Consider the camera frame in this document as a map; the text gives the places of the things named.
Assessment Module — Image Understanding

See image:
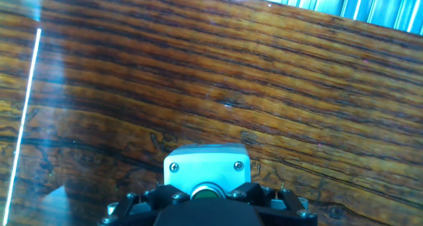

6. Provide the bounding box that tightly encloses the wood grain mat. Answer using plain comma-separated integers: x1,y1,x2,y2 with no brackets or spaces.
0,0,423,226

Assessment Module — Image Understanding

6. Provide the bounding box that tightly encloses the grey box with green button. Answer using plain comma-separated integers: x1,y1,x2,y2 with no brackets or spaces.
163,143,252,200

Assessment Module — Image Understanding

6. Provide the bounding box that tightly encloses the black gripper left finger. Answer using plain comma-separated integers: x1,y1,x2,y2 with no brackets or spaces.
98,184,191,226

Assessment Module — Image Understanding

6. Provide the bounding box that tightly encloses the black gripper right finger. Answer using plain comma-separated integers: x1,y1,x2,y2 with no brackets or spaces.
227,182,319,226

